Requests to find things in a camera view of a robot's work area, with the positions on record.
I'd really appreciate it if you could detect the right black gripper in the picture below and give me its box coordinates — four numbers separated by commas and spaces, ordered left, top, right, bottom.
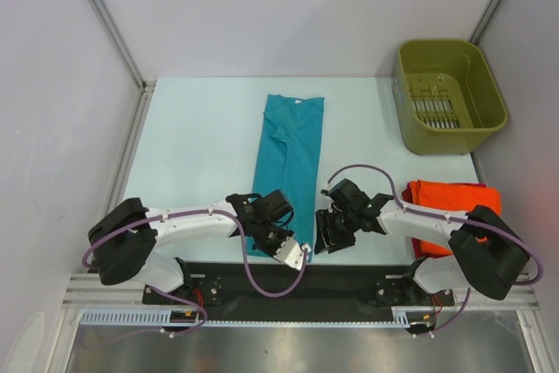
314, 208, 359, 255

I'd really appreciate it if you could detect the teal t shirt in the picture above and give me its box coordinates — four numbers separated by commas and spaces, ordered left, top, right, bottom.
252, 94, 325, 245

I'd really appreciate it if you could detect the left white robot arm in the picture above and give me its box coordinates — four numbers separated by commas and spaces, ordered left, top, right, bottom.
83, 190, 305, 303

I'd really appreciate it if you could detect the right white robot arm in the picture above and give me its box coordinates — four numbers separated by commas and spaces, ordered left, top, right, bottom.
314, 179, 529, 304

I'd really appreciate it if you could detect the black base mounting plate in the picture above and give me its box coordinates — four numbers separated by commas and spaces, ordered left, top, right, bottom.
141, 259, 456, 324

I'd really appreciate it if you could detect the orange folded t shirt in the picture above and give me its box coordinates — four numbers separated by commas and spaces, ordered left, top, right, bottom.
409, 179, 503, 257

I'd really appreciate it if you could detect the olive green plastic basket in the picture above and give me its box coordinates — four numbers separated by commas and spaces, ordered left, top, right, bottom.
392, 39, 508, 155

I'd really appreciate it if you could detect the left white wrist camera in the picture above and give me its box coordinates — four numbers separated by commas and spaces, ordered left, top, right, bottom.
273, 237, 311, 271

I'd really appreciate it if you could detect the white slotted cable duct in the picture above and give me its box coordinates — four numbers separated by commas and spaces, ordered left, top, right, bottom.
80, 308, 434, 328

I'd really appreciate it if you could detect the aluminium frame rail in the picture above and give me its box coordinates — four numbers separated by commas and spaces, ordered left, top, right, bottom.
60, 272, 541, 311

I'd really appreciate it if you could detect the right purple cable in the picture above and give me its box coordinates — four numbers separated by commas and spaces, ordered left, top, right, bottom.
321, 163, 546, 339

